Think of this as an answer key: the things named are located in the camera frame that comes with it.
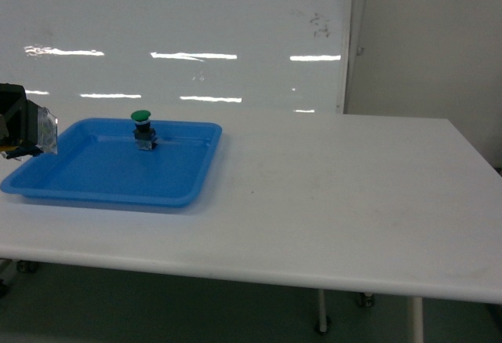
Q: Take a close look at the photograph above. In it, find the red mushroom push button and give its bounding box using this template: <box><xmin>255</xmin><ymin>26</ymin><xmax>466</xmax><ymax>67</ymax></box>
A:
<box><xmin>1</xmin><ymin>83</ymin><xmax>58</xmax><ymax>159</ymax></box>

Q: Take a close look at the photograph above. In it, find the green mushroom push button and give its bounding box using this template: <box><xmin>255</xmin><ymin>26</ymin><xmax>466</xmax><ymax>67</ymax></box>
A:
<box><xmin>130</xmin><ymin>110</ymin><xmax>157</xmax><ymax>151</ymax></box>

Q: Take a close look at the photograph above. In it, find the blue plastic tray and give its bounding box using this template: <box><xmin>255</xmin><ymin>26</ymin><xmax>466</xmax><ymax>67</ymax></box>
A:
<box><xmin>1</xmin><ymin>118</ymin><xmax>222</xmax><ymax>207</ymax></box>

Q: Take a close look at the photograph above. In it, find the white whiteboard panel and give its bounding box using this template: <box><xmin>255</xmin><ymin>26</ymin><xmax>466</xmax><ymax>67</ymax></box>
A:
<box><xmin>1</xmin><ymin>0</ymin><xmax>354</xmax><ymax>118</ymax></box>

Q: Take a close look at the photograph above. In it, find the white table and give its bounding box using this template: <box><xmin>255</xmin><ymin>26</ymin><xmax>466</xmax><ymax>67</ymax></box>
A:
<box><xmin>0</xmin><ymin>103</ymin><xmax>502</xmax><ymax>343</ymax></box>

